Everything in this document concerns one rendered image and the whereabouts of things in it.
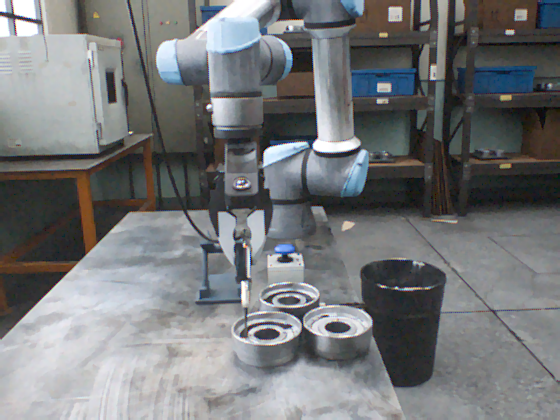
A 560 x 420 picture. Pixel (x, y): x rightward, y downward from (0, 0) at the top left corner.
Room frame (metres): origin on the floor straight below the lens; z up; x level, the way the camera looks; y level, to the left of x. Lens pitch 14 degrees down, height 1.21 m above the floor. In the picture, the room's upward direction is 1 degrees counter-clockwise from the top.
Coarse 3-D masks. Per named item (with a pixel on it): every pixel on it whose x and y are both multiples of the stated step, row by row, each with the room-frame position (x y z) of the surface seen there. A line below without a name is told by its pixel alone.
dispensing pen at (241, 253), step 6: (240, 234) 0.78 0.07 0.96; (246, 234) 0.78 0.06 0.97; (246, 240) 0.78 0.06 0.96; (240, 252) 0.75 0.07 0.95; (246, 252) 0.75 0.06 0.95; (240, 258) 0.74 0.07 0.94; (246, 258) 0.74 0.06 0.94; (240, 264) 0.74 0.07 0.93; (246, 264) 0.74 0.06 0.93; (240, 270) 0.73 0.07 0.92; (246, 270) 0.73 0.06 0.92; (240, 276) 0.73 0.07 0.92; (246, 276) 0.73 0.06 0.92; (240, 282) 0.75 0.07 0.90; (246, 282) 0.74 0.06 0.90; (246, 288) 0.73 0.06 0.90; (246, 294) 0.73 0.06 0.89; (246, 300) 0.72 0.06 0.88; (246, 306) 0.72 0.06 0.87; (246, 312) 0.72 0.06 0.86; (246, 318) 0.71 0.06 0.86; (246, 324) 0.71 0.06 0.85; (246, 330) 0.70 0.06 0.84
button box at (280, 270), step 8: (272, 256) 1.01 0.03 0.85; (280, 256) 1.00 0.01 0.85; (288, 256) 1.00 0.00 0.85; (296, 256) 1.01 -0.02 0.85; (272, 264) 0.96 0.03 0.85; (280, 264) 0.96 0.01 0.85; (288, 264) 0.96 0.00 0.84; (296, 264) 0.96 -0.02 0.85; (272, 272) 0.95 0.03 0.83; (280, 272) 0.95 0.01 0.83; (288, 272) 0.95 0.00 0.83; (296, 272) 0.95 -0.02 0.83; (272, 280) 0.95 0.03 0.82; (280, 280) 0.95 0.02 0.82; (288, 280) 0.95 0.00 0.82; (296, 280) 0.95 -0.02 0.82
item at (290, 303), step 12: (264, 288) 0.86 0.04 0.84; (276, 288) 0.88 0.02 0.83; (288, 288) 0.88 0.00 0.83; (300, 288) 0.88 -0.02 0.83; (312, 288) 0.86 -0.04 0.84; (276, 300) 0.83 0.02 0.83; (288, 300) 0.85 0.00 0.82; (300, 300) 0.83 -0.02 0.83; (288, 312) 0.78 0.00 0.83; (300, 312) 0.78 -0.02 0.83
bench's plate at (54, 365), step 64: (128, 256) 1.16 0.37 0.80; (192, 256) 1.15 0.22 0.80; (320, 256) 1.13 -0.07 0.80; (64, 320) 0.83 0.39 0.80; (192, 320) 0.82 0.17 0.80; (0, 384) 0.64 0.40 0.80; (64, 384) 0.64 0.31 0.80; (128, 384) 0.64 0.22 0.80; (192, 384) 0.63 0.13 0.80; (256, 384) 0.63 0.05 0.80; (320, 384) 0.62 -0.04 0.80; (384, 384) 0.62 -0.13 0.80
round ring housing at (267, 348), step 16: (240, 320) 0.74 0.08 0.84; (256, 320) 0.76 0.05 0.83; (272, 320) 0.76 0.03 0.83; (288, 320) 0.75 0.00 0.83; (256, 336) 0.72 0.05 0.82; (272, 336) 0.73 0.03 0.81; (240, 352) 0.68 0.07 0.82; (256, 352) 0.66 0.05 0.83; (272, 352) 0.66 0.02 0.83; (288, 352) 0.67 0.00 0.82
